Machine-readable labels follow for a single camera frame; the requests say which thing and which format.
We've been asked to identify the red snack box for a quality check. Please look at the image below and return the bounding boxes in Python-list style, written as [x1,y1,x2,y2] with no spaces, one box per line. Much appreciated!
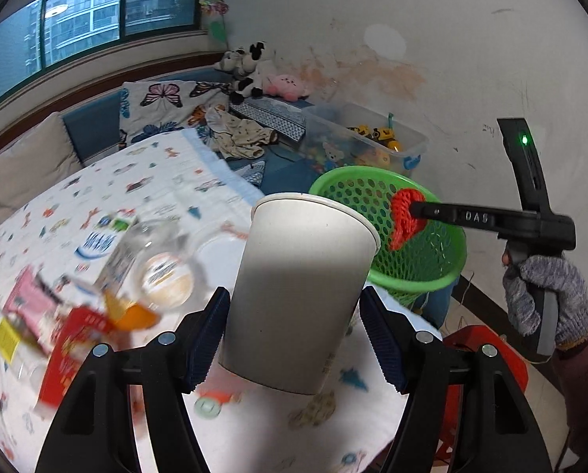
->
[34,306,117,417]

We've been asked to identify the orange peel piece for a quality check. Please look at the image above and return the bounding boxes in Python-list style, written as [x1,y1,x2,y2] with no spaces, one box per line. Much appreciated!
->
[103,291,160,331]

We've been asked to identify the red mesh net bag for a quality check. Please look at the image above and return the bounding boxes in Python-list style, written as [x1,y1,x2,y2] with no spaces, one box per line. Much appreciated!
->
[389,188,428,251]

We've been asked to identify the yellow green drink carton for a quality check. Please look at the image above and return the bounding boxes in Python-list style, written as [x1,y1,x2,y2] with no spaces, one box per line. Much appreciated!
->
[0,310,29,372]

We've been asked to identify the pink snack packet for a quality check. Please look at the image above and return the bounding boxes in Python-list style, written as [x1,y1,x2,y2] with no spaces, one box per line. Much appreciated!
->
[3,266,72,356]

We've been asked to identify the white blue milk carton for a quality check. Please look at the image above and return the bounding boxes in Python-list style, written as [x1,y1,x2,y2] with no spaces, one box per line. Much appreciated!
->
[74,210,139,289]

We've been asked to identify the clear round lidded container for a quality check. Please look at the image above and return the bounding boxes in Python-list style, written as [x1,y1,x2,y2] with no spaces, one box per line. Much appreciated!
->
[129,219,207,314]

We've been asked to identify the white paper cup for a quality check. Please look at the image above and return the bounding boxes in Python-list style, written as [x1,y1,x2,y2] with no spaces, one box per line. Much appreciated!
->
[219,192,381,395]

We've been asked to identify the right gloved hand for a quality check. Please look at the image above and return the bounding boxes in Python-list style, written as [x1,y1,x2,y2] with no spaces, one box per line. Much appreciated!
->
[502,253,588,350]

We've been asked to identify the green plastic mesh basket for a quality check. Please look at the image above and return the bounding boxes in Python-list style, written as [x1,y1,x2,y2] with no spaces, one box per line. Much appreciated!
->
[310,166,467,307]

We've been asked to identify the red plastic stool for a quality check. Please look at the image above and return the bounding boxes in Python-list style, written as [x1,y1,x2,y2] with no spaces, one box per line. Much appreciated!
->
[434,325,528,466]

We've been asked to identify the clear plastic toy bin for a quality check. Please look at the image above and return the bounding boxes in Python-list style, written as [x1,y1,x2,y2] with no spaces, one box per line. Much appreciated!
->
[298,102,429,176]

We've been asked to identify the patterned white tablecloth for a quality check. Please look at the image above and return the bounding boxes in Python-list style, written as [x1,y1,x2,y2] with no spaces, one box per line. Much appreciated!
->
[0,129,406,472]

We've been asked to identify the patterned grey folded cloth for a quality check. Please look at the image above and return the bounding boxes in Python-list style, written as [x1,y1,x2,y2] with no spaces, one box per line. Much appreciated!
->
[230,98,306,142]

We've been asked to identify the beige cushion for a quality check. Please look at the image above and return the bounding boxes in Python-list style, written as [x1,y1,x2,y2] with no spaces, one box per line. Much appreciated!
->
[0,112,82,224]

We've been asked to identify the pink plush toy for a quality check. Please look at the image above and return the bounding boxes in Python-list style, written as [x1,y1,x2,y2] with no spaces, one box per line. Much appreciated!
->
[263,75,310,101]

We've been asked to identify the crumpled beige clothing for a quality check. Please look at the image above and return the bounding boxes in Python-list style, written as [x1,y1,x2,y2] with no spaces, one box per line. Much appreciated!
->
[205,106,278,160]

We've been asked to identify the butterfly print pillow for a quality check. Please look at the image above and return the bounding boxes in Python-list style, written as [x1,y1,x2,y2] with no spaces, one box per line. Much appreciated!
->
[119,80,231,145]

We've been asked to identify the black white cow plush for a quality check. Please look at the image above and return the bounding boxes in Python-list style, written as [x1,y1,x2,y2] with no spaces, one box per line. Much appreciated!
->
[213,41,276,105]

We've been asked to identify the paper flower decoration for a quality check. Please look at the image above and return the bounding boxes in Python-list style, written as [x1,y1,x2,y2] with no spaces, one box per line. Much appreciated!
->
[199,0,230,49]

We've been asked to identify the window with green frame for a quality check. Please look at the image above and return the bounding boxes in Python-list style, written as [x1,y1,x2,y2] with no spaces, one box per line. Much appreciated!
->
[0,0,200,102]

